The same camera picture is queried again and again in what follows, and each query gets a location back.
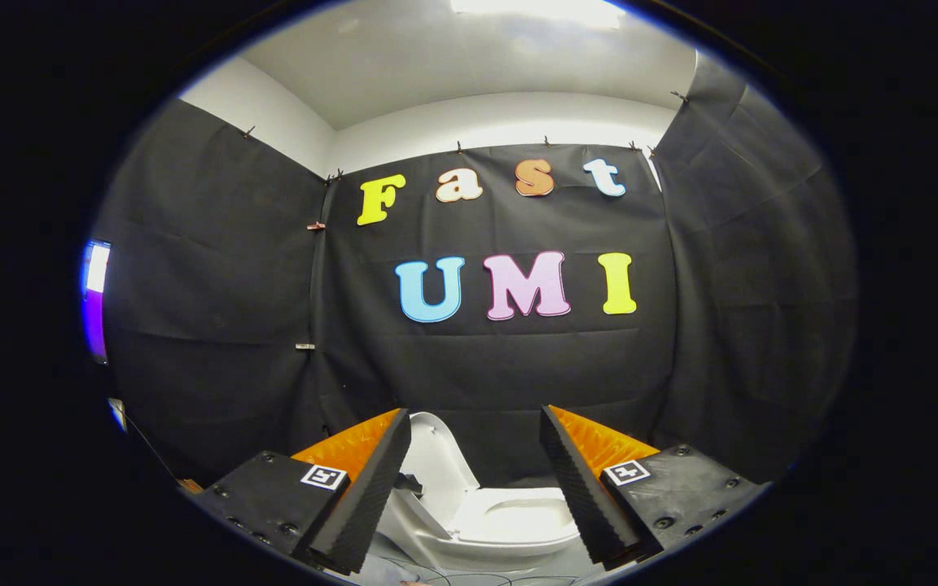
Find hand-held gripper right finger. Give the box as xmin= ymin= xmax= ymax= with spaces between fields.
xmin=538 ymin=405 xmax=767 ymax=571

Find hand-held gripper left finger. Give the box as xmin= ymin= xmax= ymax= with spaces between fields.
xmin=192 ymin=407 xmax=413 ymax=575

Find black backdrop cloth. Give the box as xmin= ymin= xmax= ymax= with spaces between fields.
xmin=94 ymin=53 xmax=857 ymax=491

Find bright purple screen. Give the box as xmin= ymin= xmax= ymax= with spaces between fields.
xmin=82 ymin=240 xmax=112 ymax=364

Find thin black floor cables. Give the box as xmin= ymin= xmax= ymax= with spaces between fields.
xmin=379 ymin=558 xmax=568 ymax=586

